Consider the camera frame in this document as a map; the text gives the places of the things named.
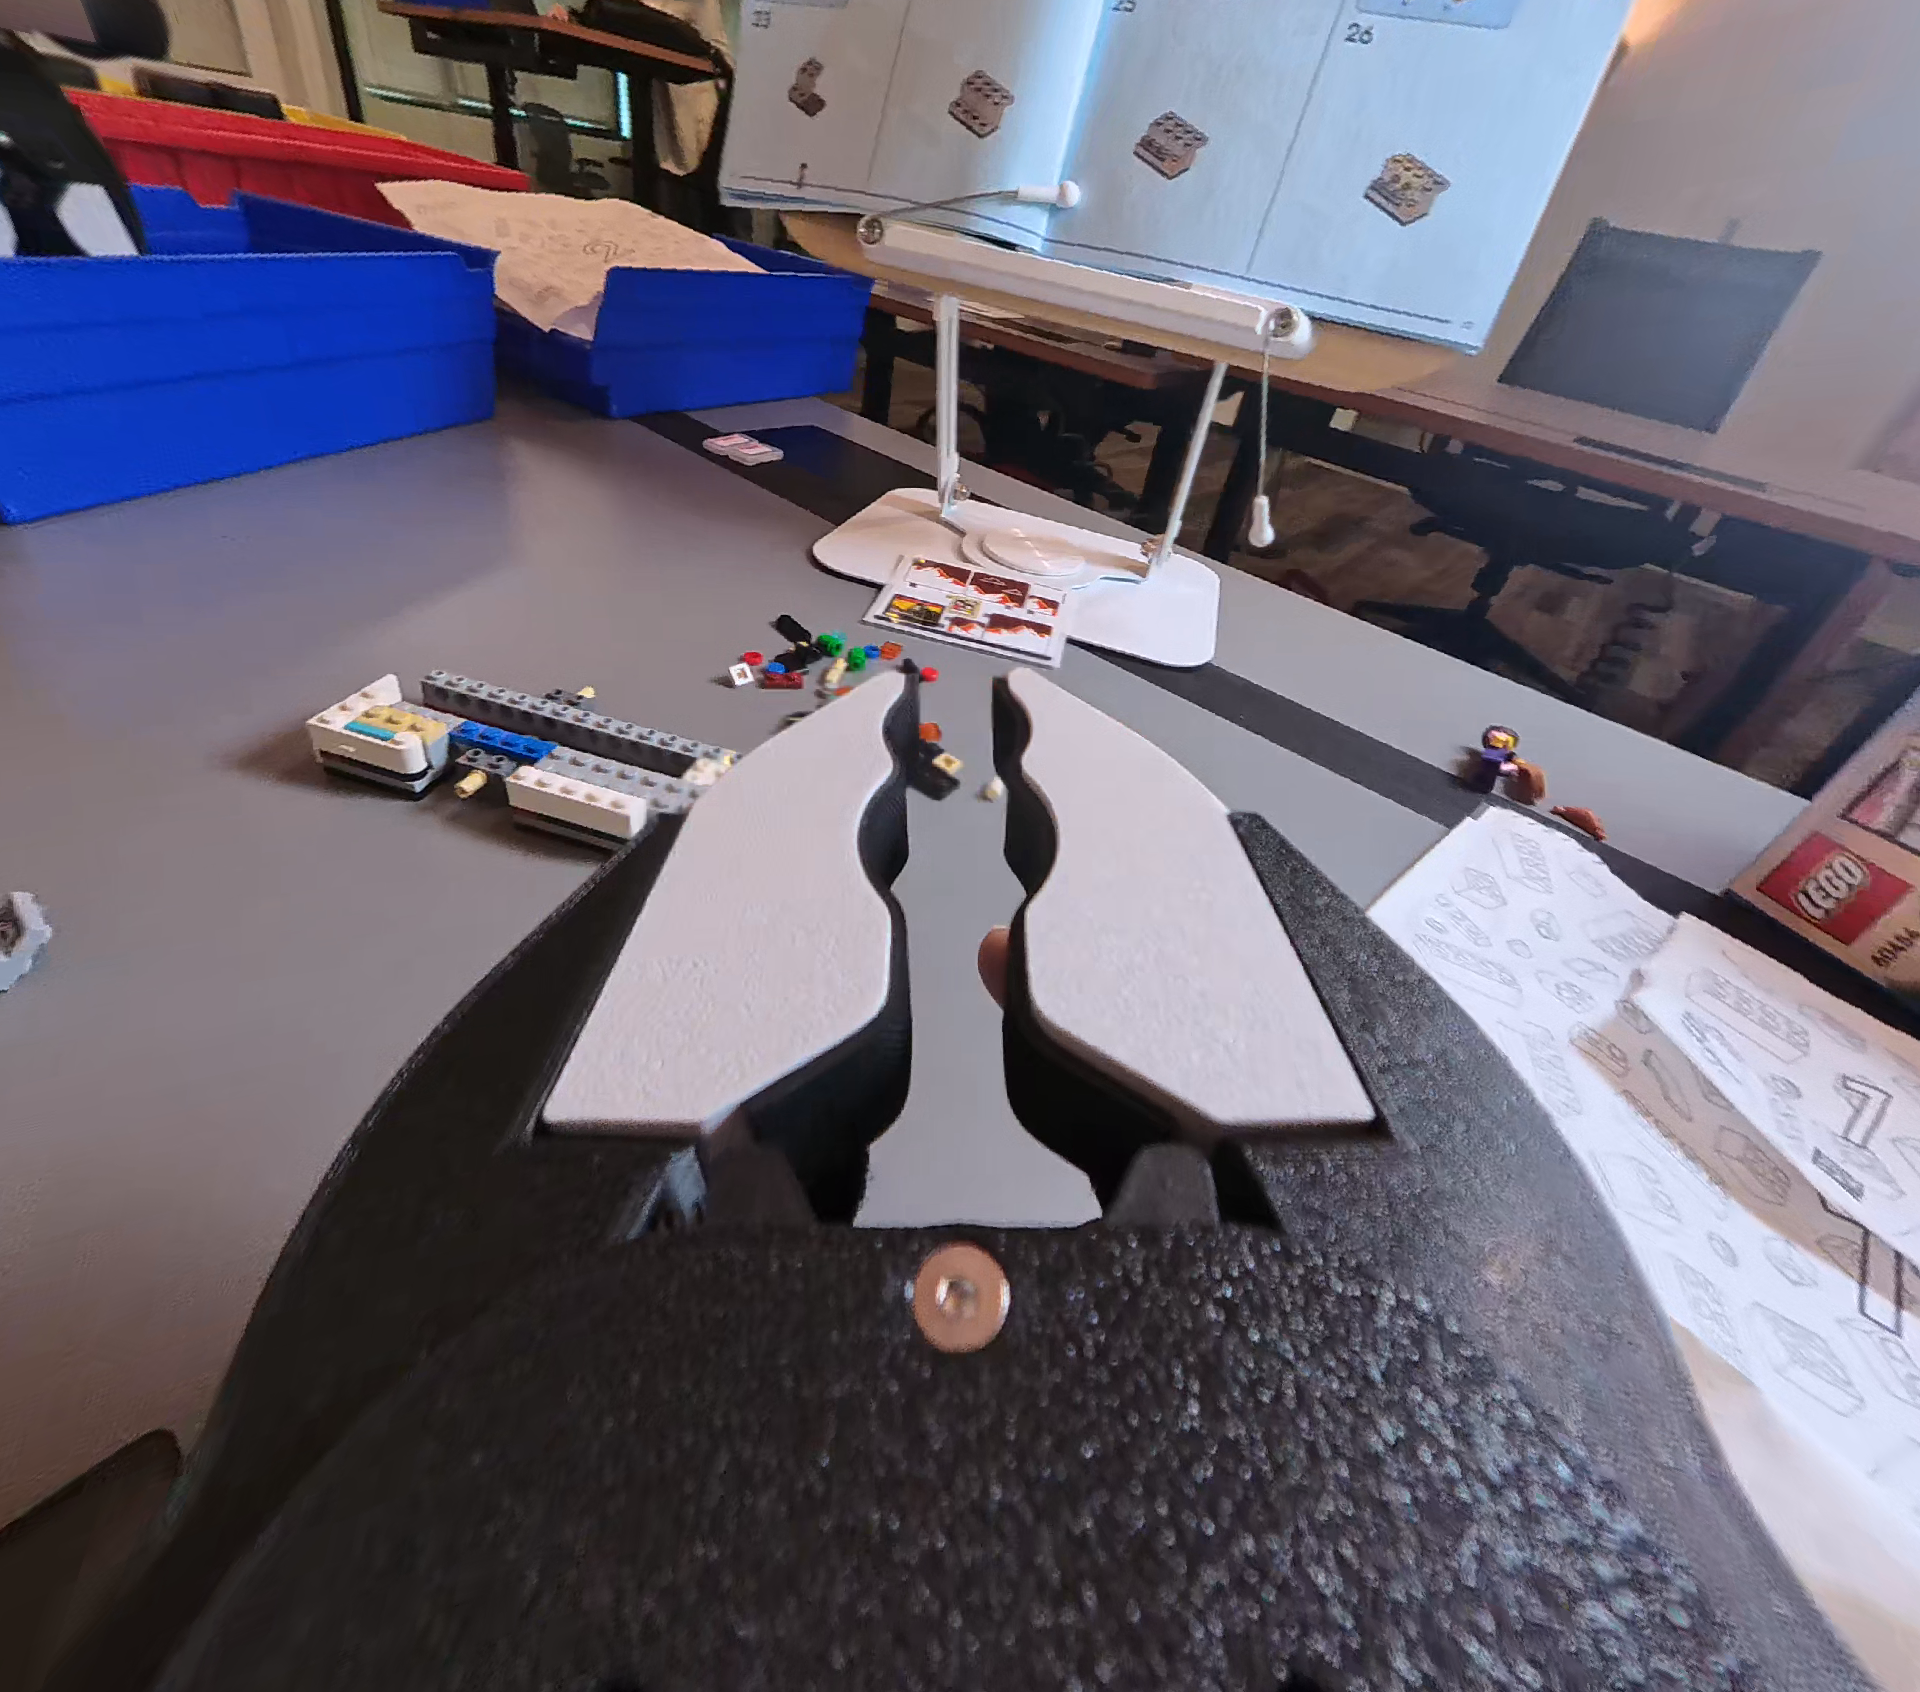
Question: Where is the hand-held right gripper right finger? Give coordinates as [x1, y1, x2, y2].
[990, 665, 1379, 1139]

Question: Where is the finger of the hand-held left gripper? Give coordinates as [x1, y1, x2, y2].
[62, 175, 149, 258]

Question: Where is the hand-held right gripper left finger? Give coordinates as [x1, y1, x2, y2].
[540, 665, 920, 1139]

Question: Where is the grey lego model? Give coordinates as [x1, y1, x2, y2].
[303, 668, 739, 845]

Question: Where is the instruction booklet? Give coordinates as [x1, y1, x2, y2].
[716, 0, 1644, 355]

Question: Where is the pile of loose lego pieces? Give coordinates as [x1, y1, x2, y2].
[725, 612, 970, 802]

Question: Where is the lego minifigure with guitar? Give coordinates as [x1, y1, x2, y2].
[1461, 724, 1547, 806]

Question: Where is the lego set box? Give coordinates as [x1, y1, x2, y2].
[1723, 702, 1920, 996]

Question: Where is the blue storage bin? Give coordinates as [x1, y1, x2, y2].
[493, 235, 875, 422]
[0, 188, 501, 527]

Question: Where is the red storage bin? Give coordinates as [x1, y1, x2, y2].
[66, 86, 530, 231]

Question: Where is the white book stand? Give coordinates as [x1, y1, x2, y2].
[809, 175, 1314, 672]

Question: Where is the sticker sheet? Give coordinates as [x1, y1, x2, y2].
[862, 551, 1073, 670]

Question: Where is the wooden standing desk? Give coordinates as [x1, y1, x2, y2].
[378, 0, 721, 210]

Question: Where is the black backpack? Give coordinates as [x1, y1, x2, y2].
[575, 0, 729, 73]

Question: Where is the computer monitor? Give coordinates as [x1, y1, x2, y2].
[1500, 217, 1824, 434]

